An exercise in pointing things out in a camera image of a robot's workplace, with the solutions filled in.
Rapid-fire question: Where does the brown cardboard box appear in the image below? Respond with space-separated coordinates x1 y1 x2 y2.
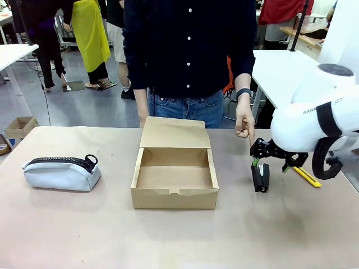
130 116 220 210

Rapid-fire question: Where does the person in dark shirt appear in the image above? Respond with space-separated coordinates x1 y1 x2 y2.
122 0 257 129

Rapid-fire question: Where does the small open cardboard box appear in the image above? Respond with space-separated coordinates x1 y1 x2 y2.
4 115 40 140

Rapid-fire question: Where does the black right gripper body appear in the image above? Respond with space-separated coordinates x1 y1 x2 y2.
270 142 291 159

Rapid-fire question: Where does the person's left hand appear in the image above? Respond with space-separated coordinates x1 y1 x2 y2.
234 98 256 149

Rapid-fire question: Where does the black floor cable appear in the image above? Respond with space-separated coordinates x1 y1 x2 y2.
34 55 52 127

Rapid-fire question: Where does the person's right forearm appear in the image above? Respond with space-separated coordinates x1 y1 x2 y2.
134 87 149 117

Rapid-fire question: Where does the wooden table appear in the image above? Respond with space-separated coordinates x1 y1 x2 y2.
279 26 324 57

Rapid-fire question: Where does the white table with pole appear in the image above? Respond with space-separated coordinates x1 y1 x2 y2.
0 44 40 96

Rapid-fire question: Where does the cardboard box with tape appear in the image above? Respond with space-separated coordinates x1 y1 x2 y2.
0 133 13 157

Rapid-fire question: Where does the person in red shirt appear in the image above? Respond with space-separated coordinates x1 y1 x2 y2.
257 0 315 50

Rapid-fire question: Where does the person in yellow apron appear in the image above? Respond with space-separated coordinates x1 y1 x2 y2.
62 0 112 91

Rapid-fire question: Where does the person in dark purple clothes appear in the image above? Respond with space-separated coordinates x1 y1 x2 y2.
20 0 69 93

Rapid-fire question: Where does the large white table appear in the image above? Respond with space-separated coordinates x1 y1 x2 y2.
251 49 321 119

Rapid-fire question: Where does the black stand pole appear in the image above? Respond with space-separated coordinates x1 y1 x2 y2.
16 0 36 47
288 0 310 53

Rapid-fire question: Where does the yellow utility knife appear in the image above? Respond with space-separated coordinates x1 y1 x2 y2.
292 166 322 188

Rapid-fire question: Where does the orange cloth strip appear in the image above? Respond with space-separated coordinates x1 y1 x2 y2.
223 55 235 96

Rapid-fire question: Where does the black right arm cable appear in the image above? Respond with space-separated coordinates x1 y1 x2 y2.
311 136 344 180

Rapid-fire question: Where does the grey zipper pouch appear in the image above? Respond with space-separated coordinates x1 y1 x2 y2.
22 154 102 192

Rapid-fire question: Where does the black wrist watch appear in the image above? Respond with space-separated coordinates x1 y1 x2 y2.
236 87 252 102

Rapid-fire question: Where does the metal floor plate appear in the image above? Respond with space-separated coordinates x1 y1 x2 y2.
95 80 118 91
62 80 86 92

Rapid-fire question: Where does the black stapler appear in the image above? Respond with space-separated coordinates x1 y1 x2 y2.
251 164 271 193

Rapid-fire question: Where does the white partition panel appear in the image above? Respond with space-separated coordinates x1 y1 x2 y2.
317 0 359 67

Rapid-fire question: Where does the person's left forearm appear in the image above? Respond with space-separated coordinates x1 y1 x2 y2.
234 73 252 92

